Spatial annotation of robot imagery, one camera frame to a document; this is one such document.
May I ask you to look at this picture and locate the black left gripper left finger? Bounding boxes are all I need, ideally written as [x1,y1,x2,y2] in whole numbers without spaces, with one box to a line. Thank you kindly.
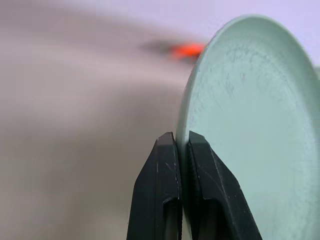
[126,131,184,240]

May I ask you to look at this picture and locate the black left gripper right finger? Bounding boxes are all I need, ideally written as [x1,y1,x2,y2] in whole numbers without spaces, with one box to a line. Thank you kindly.
[187,130,263,240]

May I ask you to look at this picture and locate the green plate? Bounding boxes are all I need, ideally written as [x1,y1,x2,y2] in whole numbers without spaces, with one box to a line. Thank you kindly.
[175,14,320,240]

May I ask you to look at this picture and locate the orange and black object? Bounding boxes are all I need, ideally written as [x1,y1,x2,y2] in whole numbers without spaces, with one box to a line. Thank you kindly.
[141,39,206,63]

